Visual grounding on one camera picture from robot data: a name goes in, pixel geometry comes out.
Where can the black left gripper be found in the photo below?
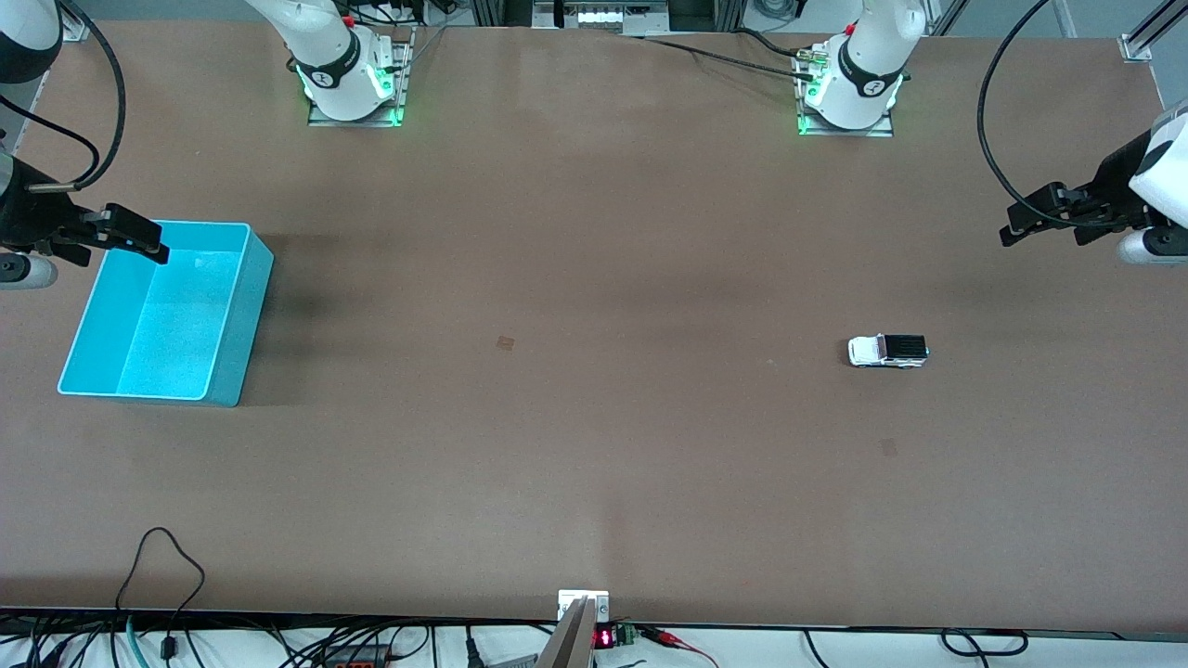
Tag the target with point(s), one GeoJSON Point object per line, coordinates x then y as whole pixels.
{"type": "Point", "coordinates": [1111, 191]}

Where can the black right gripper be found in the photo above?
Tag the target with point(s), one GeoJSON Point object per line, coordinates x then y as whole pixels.
{"type": "Point", "coordinates": [26, 223]}

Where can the white jeep toy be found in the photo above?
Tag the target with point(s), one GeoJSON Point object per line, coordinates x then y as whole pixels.
{"type": "Point", "coordinates": [877, 351]}

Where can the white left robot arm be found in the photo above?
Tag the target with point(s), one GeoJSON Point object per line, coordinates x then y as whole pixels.
{"type": "Point", "coordinates": [868, 65]}

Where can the turquoise plastic bin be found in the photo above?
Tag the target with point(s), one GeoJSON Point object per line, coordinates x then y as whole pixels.
{"type": "Point", "coordinates": [176, 325]}

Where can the grey metal side panel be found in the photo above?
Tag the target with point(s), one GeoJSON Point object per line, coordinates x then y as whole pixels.
{"type": "Point", "coordinates": [30, 111]}

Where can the black connector box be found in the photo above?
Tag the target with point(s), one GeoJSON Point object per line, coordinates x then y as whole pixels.
{"type": "Point", "coordinates": [357, 657]}

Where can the silver control box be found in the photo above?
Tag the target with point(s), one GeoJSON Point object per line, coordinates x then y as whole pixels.
{"type": "Point", "coordinates": [599, 17]}

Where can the red clip lead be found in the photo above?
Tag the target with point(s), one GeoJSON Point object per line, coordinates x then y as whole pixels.
{"type": "Point", "coordinates": [673, 639]}

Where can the grey aluminium bar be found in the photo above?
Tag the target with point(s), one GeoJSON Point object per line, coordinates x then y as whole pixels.
{"type": "Point", "coordinates": [566, 645]}

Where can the red digit display module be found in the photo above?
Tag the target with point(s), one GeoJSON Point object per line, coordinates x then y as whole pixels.
{"type": "Point", "coordinates": [604, 638]}

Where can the aluminium frame profile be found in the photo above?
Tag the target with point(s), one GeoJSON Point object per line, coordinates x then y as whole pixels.
{"type": "Point", "coordinates": [1137, 44]}
{"type": "Point", "coordinates": [76, 28]}

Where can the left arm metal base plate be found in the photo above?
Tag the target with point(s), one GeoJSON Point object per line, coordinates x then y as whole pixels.
{"type": "Point", "coordinates": [854, 133]}

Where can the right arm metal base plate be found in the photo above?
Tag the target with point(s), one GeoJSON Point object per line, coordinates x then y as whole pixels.
{"type": "Point", "coordinates": [400, 93]}

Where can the white mounting bracket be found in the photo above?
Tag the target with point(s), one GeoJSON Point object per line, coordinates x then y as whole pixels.
{"type": "Point", "coordinates": [566, 603]}

